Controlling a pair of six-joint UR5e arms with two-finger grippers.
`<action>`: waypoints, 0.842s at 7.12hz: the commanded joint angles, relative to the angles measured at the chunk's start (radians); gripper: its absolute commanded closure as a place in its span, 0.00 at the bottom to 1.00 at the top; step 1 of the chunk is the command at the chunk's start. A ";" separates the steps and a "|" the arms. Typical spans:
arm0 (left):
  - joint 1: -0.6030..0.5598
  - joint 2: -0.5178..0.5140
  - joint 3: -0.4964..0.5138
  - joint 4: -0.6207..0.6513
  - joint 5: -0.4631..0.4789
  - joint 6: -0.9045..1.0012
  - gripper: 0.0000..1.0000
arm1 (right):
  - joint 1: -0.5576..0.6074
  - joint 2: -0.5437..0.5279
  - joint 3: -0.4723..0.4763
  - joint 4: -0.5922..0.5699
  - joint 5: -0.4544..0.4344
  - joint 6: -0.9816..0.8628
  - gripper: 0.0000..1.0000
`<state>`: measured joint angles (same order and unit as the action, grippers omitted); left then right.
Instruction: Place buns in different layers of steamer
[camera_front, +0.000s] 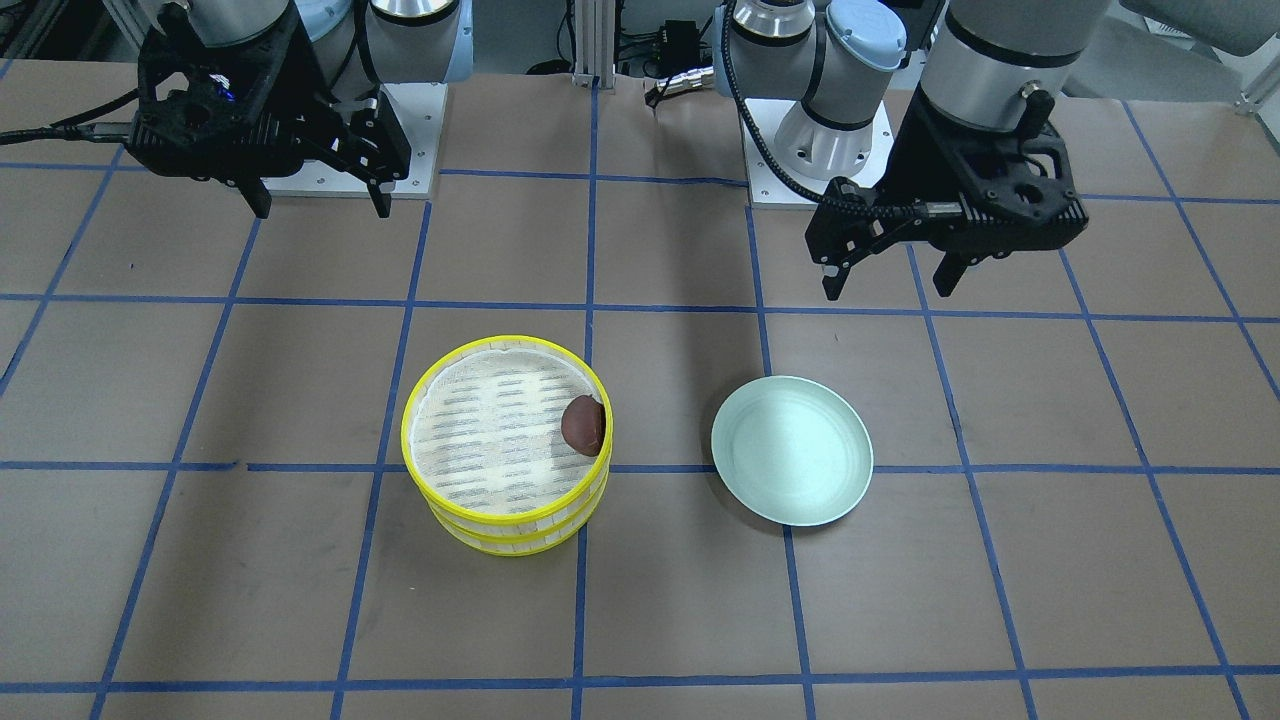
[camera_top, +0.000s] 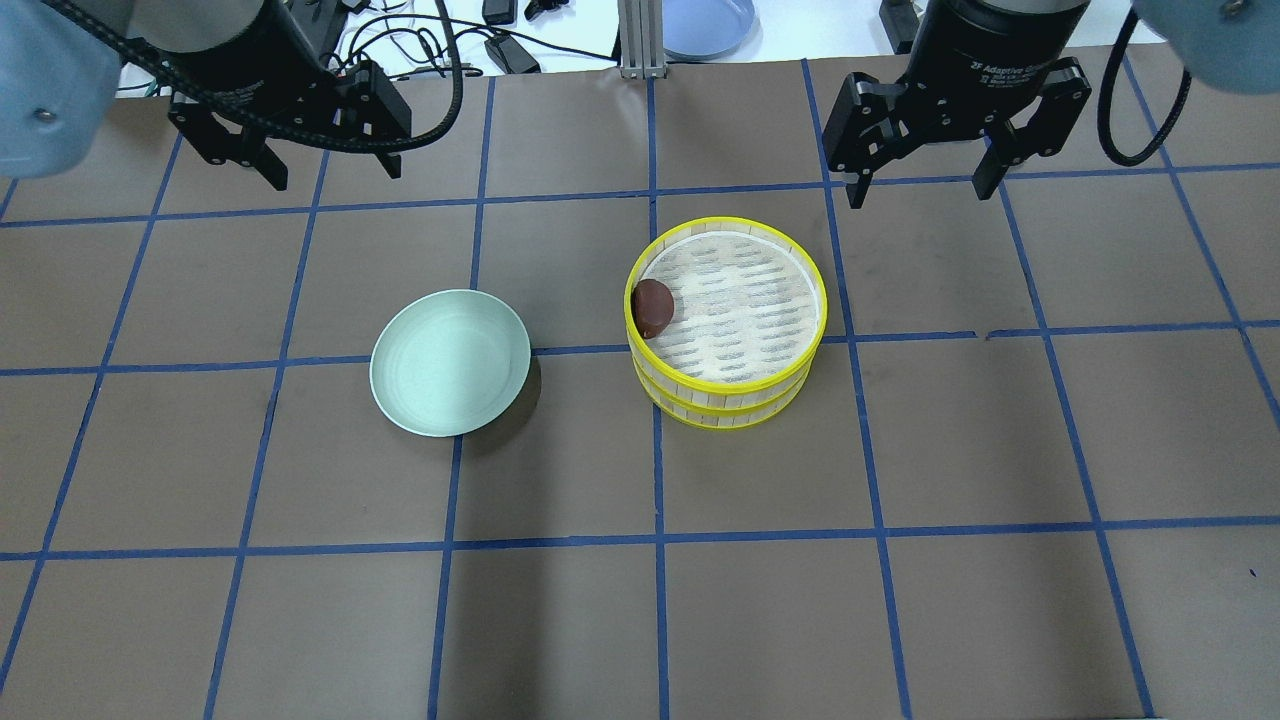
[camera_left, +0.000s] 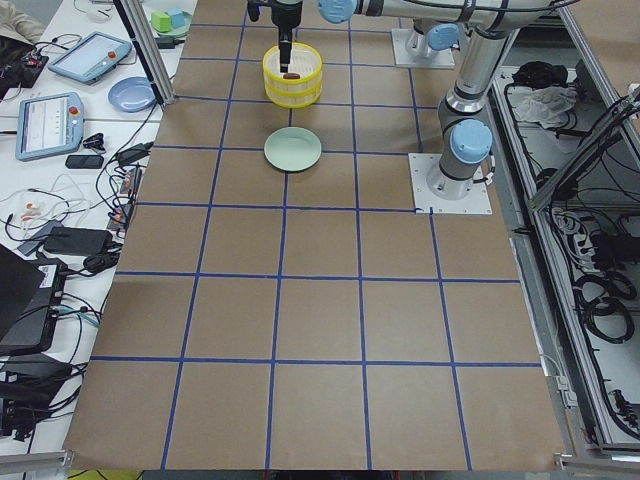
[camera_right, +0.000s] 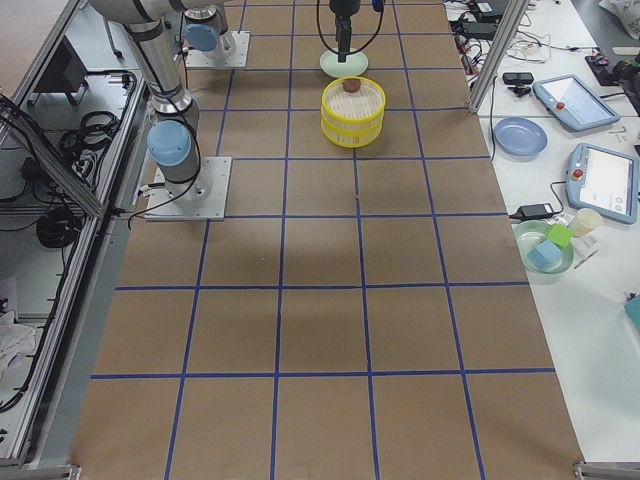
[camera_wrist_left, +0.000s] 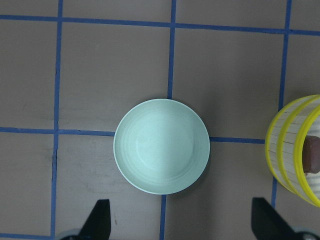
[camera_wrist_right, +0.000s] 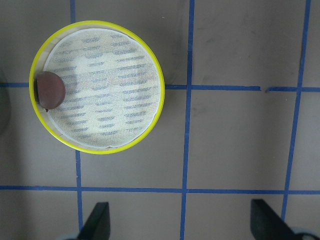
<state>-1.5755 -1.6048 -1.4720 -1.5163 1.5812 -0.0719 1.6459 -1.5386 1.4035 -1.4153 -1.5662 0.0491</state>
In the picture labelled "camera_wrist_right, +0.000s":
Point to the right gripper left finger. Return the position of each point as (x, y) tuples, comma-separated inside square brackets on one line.
[(98, 224)]

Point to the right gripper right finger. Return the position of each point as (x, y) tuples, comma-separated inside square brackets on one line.
[(265, 224)]

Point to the yellow steamer layer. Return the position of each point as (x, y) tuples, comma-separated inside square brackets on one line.
[(114, 87)]

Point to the brown bun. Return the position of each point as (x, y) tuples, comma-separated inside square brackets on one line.
[(49, 90)]

